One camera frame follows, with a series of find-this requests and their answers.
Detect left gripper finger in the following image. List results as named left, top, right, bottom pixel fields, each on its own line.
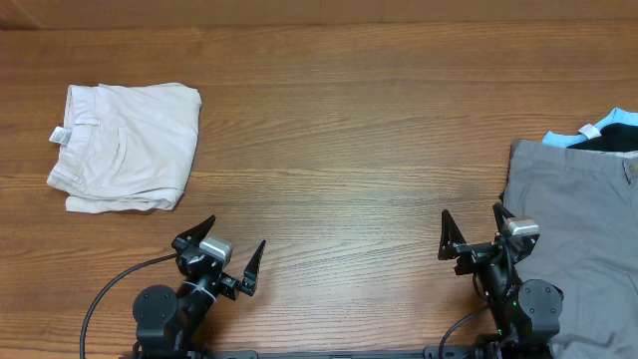
left=240, top=240, right=266, bottom=296
left=177, top=214, right=216, bottom=243

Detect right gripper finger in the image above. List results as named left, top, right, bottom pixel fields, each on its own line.
left=492, top=202, right=514, bottom=232
left=438, top=209, right=467, bottom=260

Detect grey shorts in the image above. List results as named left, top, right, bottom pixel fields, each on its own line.
left=504, top=141, right=637, bottom=358

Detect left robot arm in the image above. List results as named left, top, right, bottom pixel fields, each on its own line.
left=133, top=215, right=266, bottom=358

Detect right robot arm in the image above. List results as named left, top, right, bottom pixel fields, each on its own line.
left=425, top=202, right=564, bottom=359

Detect folded beige shorts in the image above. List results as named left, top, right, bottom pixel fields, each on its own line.
left=47, top=83, right=202, bottom=213

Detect black shirt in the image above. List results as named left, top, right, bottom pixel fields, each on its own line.
left=569, top=124, right=637, bottom=153

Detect light blue shirt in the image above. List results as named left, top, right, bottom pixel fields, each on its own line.
left=541, top=108, right=637, bottom=148

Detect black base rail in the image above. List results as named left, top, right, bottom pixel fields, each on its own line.
left=119, top=345, right=554, bottom=359

